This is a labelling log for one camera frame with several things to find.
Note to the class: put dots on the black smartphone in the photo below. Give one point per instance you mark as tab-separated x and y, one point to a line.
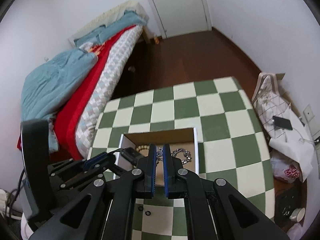
282	123

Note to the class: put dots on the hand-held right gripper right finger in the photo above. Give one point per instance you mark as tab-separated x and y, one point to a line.
166	170

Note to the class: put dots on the light blue quilt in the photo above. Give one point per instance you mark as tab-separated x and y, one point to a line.
47	85

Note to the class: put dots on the white paper sheet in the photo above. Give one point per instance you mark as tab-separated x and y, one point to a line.
295	150

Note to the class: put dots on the white cardboard box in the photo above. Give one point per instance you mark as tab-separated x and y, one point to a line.
175	136

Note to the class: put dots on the black smart watch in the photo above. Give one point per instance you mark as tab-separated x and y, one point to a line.
130	155

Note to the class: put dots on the black bag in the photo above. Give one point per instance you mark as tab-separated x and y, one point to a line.
287	200

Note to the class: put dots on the white door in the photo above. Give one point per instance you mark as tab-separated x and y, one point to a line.
180	5

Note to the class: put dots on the bed with red sheet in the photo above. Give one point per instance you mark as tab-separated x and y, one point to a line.
82	97

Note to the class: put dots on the white power strip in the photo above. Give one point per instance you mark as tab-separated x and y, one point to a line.
8	206

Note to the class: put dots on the white cup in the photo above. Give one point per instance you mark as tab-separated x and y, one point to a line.
298	214

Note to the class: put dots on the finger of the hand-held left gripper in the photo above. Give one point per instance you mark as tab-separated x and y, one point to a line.
97	160
82	181

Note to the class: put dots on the cream fluffy blanket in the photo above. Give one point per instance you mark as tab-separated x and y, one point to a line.
117	11

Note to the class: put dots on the light blue pillow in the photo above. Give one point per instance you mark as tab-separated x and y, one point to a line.
112	27

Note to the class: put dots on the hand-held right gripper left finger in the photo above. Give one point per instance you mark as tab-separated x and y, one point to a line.
152	170

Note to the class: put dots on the plastic bag with red print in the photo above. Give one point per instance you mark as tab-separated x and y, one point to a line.
287	171

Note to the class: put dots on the small orange object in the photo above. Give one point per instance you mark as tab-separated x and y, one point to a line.
156	40

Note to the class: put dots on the bed with checkered sheet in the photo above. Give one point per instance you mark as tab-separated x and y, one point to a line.
105	80

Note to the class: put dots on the green white checkered tablecloth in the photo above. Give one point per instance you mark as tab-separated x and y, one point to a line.
220	110

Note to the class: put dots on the white wall socket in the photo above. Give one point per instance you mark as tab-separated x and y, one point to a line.
309	116

